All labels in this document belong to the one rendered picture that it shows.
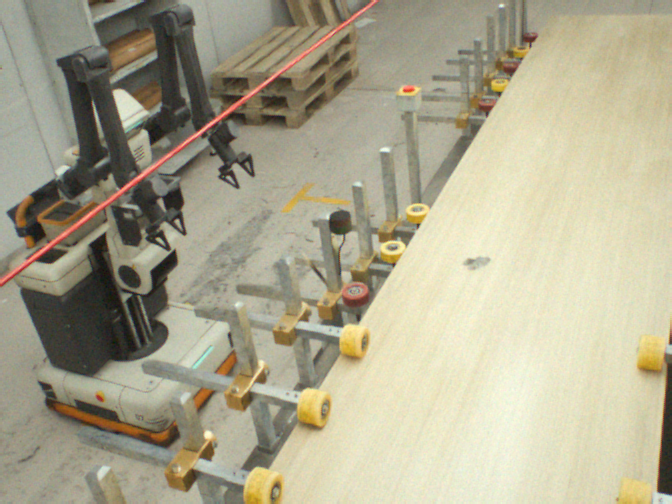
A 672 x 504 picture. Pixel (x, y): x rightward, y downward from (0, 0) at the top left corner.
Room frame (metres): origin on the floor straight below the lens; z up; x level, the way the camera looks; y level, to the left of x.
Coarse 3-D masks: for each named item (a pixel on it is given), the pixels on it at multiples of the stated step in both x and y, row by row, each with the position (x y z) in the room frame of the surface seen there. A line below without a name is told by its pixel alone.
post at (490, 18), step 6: (486, 18) 3.57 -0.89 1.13; (492, 18) 3.56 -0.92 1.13; (492, 24) 3.56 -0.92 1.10; (492, 30) 3.56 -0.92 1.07; (492, 36) 3.56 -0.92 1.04; (492, 42) 3.56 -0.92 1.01; (492, 48) 3.56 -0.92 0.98; (492, 54) 3.56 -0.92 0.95; (492, 60) 3.56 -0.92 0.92; (492, 66) 3.56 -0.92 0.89; (492, 90) 3.56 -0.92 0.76
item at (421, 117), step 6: (402, 114) 3.23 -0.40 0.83; (420, 114) 3.20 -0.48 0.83; (426, 114) 3.19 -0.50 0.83; (432, 114) 3.18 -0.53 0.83; (438, 114) 3.17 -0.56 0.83; (444, 114) 3.16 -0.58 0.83; (402, 120) 3.23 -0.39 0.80; (420, 120) 3.19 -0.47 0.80; (426, 120) 3.17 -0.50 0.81; (432, 120) 3.16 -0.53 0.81; (438, 120) 3.15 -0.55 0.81; (444, 120) 3.13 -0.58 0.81; (450, 120) 3.12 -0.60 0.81; (468, 120) 3.08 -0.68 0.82; (474, 120) 3.07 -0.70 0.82; (480, 120) 3.05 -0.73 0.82
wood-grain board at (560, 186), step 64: (576, 64) 3.38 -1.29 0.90; (640, 64) 3.26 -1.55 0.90; (512, 128) 2.74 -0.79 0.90; (576, 128) 2.65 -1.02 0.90; (640, 128) 2.57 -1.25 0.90; (448, 192) 2.27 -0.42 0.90; (512, 192) 2.20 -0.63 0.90; (576, 192) 2.14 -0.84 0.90; (640, 192) 2.08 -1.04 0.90; (448, 256) 1.86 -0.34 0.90; (512, 256) 1.81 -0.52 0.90; (576, 256) 1.76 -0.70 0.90; (640, 256) 1.72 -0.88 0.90; (384, 320) 1.59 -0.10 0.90; (448, 320) 1.55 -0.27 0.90; (512, 320) 1.51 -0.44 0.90; (576, 320) 1.47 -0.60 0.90; (640, 320) 1.44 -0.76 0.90; (384, 384) 1.33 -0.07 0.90; (448, 384) 1.30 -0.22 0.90; (512, 384) 1.27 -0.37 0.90; (576, 384) 1.24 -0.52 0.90; (640, 384) 1.21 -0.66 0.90; (320, 448) 1.15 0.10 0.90; (384, 448) 1.13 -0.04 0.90; (448, 448) 1.10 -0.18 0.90; (512, 448) 1.08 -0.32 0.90; (576, 448) 1.05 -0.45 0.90; (640, 448) 1.03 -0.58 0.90
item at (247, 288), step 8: (240, 288) 1.91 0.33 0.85; (248, 288) 1.90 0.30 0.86; (256, 288) 1.89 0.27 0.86; (264, 288) 1.89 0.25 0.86; (272, 288) 1.88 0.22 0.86; (280, 288) 1.87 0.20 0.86; (264, 296) 1.87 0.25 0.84; (272, 296) 1.86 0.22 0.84; (280, 296) 1.85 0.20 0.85; (304, 296) 1.81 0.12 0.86; (312, 296) 1.81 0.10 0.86; (320, 296) 1.80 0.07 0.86; (312, 304) 1.79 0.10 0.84; (344, 304) 1.74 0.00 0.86; (352, 312) 1.73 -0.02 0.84; (360, 312) 1.72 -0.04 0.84
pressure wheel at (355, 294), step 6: (348, 288) 1.76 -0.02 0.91; (354, 288) 1.74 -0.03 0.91; (360, 288) 1.75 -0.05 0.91; (366, 288) 1.74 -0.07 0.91; (342, 294) 1.73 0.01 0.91; (348, 294) 1.73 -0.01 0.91; (354, 294) 1.72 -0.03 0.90; (360, 294) 1.72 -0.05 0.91; (366, 294) 1.72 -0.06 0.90; (348, 300) 1.71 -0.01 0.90; (354, 300) 1.70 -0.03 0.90; (360, 300) 1.70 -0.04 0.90; (366, 300) 1.71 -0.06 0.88; (348, 306) 1.71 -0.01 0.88; (354, 306) 1.70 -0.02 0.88
